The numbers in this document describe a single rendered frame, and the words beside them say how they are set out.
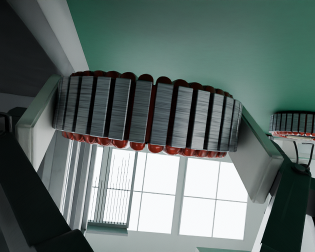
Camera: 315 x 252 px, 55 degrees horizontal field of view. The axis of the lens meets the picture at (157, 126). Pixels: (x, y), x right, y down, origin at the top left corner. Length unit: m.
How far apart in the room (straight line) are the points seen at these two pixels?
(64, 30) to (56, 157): 0.20
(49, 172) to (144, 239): 6.70
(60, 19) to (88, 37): 0.03
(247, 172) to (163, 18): 0.11
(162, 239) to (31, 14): 7.00
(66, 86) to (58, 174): 0.26
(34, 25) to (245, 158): 0.16
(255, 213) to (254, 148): 7.51
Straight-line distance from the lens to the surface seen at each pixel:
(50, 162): 0.42
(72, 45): 0.30
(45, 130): 0.17
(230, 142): 0.16
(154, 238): 7.12
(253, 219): 7.68
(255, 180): 0.17
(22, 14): 0.20
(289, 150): 1.18
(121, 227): 4.05
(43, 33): 0.24
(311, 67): 0.29
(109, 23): 0.23
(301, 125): 0.51
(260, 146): 0.17
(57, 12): 0.23
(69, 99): 0.16
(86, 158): 0.59
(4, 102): 0.61
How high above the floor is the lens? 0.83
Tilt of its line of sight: 4 degrees down
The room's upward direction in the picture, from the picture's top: 173 degrees counter-clockwise
